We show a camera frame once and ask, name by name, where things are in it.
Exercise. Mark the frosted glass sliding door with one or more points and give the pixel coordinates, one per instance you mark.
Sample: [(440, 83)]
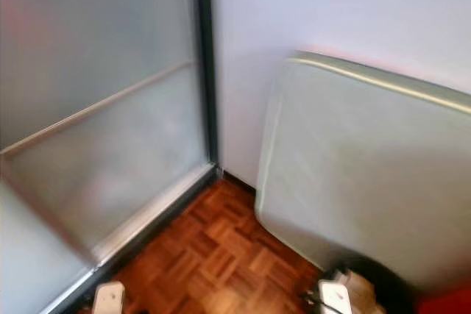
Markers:
[(103, 71)]

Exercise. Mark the quilted pale green mattress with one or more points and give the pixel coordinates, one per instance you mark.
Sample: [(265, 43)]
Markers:
[(360, 182)]

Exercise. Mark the crumpled paper rubbish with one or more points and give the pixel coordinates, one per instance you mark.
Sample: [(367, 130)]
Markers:
[(363, 288)]

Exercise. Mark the black round waste bin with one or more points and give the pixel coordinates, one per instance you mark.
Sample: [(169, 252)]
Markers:
[(394, 284)]

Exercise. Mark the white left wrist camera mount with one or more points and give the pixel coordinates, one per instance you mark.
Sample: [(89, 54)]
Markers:
[(109, 298)]

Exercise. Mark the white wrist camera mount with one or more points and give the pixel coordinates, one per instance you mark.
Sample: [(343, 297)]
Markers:
[(109, 298), (335, 298)]

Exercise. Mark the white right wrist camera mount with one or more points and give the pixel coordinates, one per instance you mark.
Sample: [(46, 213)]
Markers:
[(335, 298)]

